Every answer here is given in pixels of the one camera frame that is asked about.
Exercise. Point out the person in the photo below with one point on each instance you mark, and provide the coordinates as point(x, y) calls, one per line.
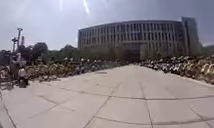
point(15, 65)

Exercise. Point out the row of trees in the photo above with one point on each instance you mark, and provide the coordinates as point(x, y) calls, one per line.
point(61, 53)

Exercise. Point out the large curved grey building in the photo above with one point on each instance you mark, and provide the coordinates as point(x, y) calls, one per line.
point(138, 35)

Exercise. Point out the row of parked bicycles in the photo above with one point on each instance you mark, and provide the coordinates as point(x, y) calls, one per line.
point(191, 66)
point(55, 70)

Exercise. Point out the grey concrete slab pavement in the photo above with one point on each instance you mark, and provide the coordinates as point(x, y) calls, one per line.
point(128, 100)

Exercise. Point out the tall pole structure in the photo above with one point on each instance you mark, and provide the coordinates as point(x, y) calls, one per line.
point(19, 35)

